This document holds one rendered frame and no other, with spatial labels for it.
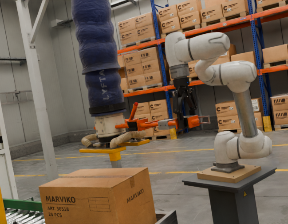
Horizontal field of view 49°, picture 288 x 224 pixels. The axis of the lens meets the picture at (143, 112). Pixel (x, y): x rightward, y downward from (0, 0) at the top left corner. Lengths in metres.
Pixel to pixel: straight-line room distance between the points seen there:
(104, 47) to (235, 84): 0.80
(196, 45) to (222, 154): 1.10
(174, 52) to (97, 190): 0.89
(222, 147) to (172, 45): 1.07
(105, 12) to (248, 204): 1.63
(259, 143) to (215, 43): 1.02
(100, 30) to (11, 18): 11.44
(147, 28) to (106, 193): 8.36
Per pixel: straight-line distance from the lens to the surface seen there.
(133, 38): 10.14
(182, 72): 1.48
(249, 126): 2.19
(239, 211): 2.41
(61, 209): 2.13
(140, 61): 9.97
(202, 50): 1.44
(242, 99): 2.06
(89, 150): 1.93
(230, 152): 2.33
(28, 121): 12.70
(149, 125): 1.66
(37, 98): 5.02
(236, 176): 2.26
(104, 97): 1.84
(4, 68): 12.45
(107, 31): 1.90
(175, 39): 1.49
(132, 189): 1.96
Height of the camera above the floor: 1.41
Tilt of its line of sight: 3 degrees down
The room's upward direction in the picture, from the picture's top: 9 degrees counter-clockwise
